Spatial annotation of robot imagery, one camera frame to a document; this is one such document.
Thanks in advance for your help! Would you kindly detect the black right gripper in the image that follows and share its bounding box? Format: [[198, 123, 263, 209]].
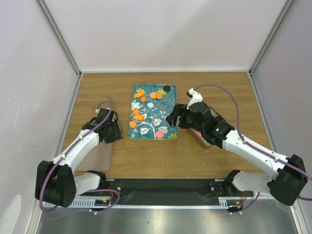
[[165, 103, 204, 134]]

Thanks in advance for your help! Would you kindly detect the beige tin lid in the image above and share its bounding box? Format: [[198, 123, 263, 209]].
[[76, 142, 114, 172]]

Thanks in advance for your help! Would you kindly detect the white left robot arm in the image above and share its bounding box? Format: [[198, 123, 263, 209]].
[[35, 108, 122, 208]]

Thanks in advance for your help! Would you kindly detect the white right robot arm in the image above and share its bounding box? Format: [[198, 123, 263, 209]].
[[166, 102, 308, 206]]

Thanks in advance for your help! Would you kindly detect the orange shell cookie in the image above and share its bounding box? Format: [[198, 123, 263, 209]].
[[129, 121, 137, 128]]

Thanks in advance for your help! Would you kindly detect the brown cookie tin box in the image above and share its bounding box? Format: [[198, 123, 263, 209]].
[[187, 106, 228, 150]]

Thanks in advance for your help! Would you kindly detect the orange flower cookie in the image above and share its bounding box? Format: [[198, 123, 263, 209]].
[[133, 109, 140, 115]]

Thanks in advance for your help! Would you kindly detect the teal floral serving tray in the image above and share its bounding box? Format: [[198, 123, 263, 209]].
[[128, 84, 178, 140]]

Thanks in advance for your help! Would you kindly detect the orange fish cookie middle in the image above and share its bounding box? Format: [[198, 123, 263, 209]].
[[134, 115, 145, 121]]

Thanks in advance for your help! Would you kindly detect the orange fish cookie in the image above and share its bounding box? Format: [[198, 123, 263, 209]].
[[134, 115, 145, 121], [134, 90, 144, 98]]

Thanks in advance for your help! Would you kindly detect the black sandwich cookie top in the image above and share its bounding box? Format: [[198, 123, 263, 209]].
[[163, 85, 171, 93]]

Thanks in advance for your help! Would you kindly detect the orange sandwich cookie top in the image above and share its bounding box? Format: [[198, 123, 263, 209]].
[[150, 92, 156, 99]]

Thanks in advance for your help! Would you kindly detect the orange fish cookie top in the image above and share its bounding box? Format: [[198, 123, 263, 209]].
[[134, 90, 144, 98]]

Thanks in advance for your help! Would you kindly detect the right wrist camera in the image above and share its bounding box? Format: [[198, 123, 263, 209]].
[[187, 88, 203, 109]]

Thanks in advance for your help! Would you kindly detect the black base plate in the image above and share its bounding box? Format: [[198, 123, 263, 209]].
[[107, 178, 254, 206]]

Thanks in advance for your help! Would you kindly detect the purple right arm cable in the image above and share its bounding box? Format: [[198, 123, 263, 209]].
[[192, 83, 312, 215]]

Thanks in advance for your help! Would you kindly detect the aluminium frame rail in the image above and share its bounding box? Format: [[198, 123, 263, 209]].
[[36, 179, 300, 209]]

